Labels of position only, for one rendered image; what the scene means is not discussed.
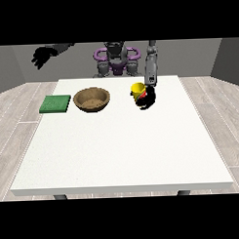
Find yellow cup with melon print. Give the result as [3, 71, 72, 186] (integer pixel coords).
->
[130, 81, 148, 103]

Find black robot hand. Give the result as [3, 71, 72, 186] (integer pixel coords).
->
[134, 85, 157, 111]
[30, 46, 55, 71]

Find brown wooden bowl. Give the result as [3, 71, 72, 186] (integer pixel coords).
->
[71, 87, 111, 114]

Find green square pad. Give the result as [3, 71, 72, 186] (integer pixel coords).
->
[38, 94, 72, 114]

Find grey robot trunk purple rings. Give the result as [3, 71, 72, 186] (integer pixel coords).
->
[92, 40, 143, 79]

